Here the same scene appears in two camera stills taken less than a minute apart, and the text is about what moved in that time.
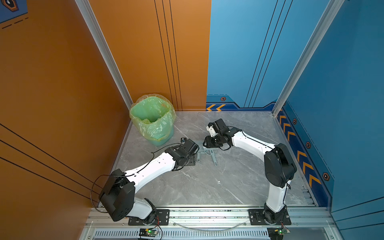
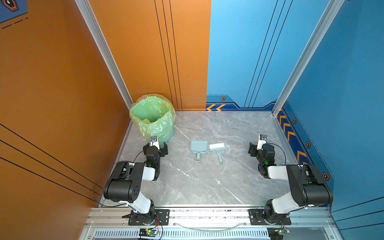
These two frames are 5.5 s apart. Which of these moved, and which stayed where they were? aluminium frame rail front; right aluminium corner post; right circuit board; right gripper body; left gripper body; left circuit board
Moved: left gripper body; right gripper body
Stayed: right aluminium corner post; aluminium frame rail front; right circuit board; left circuit board
